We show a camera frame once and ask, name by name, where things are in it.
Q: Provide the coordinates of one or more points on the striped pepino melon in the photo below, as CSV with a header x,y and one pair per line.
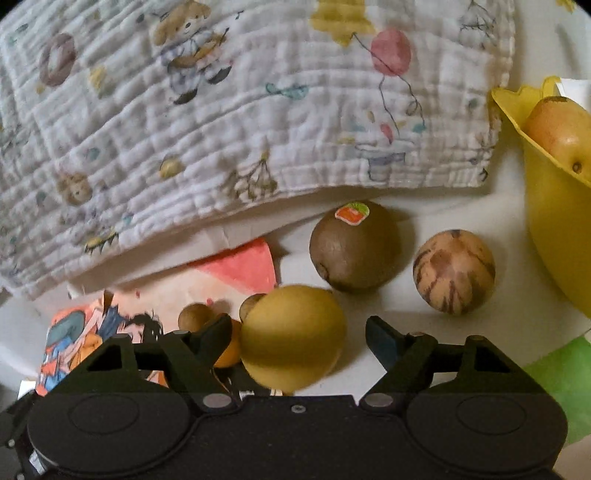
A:
x,y
452,272

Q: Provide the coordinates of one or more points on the small orange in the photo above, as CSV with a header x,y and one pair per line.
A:
x,y
230,346

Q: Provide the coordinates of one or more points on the small brown longan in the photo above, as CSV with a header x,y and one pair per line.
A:
x,y
194,317

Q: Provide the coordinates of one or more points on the comic poster with red corner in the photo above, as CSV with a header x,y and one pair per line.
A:
x,y
240,267

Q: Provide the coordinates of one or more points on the yellow bear poster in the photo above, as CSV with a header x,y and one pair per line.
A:
x,y
563,374

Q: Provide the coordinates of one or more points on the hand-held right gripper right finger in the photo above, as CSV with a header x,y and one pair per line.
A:
x,y
383,344

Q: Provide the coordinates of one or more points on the yellow plastic bowl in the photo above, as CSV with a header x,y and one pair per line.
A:
x,y
554,221

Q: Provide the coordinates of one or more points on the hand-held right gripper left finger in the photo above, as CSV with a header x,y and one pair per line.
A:
x,y
216,333

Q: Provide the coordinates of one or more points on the white printed blanket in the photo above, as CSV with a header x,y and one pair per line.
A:
x,y
231,115

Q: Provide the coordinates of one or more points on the large round yellow fruit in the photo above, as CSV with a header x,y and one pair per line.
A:
x,y
291,337

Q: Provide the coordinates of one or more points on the brown kiwi with sticker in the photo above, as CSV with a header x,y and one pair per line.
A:
x,y
355,249

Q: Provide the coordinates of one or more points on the yellow-red pear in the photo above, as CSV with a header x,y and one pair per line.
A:
x,y
558,129

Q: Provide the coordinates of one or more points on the beige paper sheet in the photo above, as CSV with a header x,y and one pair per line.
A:
x,y
152,263

